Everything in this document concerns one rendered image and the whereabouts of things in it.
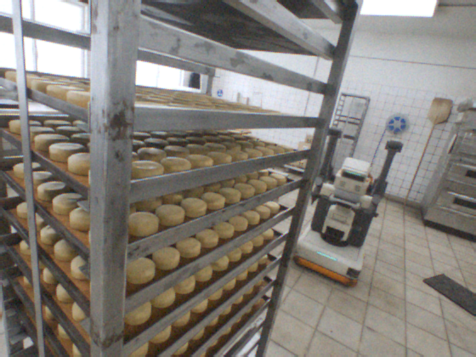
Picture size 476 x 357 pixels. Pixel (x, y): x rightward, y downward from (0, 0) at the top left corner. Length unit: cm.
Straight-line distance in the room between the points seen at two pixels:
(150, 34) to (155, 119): 9
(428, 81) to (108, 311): 598
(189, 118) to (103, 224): 17
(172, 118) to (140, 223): 18
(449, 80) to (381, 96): 105
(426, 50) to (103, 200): 605
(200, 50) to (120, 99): 14
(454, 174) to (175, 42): 494
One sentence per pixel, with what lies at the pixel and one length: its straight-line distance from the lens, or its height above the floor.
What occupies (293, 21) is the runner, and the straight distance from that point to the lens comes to 58.
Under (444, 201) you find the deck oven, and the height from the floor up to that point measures 49.
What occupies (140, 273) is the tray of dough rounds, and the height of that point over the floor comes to 124.
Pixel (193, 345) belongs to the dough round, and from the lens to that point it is 78.
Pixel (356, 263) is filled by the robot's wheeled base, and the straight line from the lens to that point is 274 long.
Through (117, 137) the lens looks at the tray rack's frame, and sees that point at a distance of 29.
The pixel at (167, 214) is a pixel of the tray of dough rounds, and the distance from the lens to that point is 48.
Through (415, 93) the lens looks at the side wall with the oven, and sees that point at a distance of 607.
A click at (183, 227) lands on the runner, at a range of 45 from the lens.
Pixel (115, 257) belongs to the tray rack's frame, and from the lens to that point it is 35.
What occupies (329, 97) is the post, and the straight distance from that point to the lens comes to 78.
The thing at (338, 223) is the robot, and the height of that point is 58.
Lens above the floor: 155
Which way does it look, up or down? 18 degrees down
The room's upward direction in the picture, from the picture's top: 10 degrees clockwise
